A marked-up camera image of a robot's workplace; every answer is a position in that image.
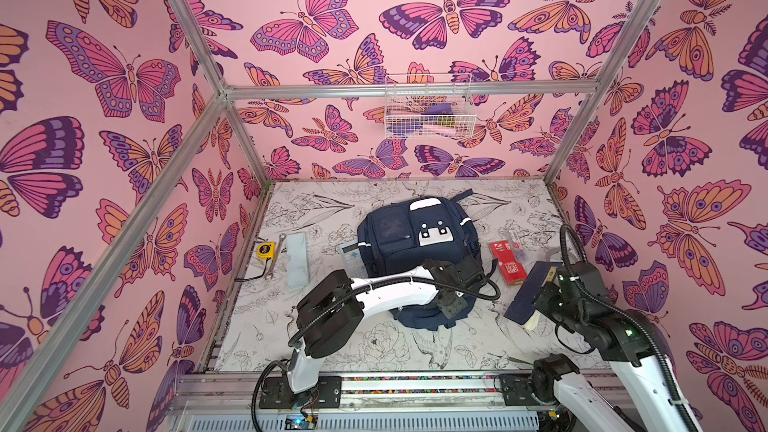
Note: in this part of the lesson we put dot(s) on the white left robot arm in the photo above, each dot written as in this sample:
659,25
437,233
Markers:
333,310

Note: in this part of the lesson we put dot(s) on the green circuit board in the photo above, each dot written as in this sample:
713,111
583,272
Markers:
300,422

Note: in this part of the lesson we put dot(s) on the navy blue student backpack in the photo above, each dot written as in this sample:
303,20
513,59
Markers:
399,237

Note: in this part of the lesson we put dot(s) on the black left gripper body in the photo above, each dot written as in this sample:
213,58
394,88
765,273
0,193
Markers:
457,306

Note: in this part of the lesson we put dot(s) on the red paper pack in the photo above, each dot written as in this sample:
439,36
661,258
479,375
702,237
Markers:
510,268

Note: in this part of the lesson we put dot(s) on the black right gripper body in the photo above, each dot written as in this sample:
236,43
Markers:
546,298

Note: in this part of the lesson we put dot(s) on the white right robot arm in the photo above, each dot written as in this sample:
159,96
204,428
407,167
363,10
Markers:
627,341

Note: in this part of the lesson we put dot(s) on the silver wrench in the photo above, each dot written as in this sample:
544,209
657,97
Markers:
277,249

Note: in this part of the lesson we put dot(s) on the yellow tape measure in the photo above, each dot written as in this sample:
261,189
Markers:
266,251

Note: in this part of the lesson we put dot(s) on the white wire basket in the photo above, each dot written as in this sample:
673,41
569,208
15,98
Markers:
429,110

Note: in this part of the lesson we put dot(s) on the clear plastic stationery case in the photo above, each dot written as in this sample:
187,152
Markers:
518,247

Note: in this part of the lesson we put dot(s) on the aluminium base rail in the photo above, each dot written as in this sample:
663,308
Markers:
402,401

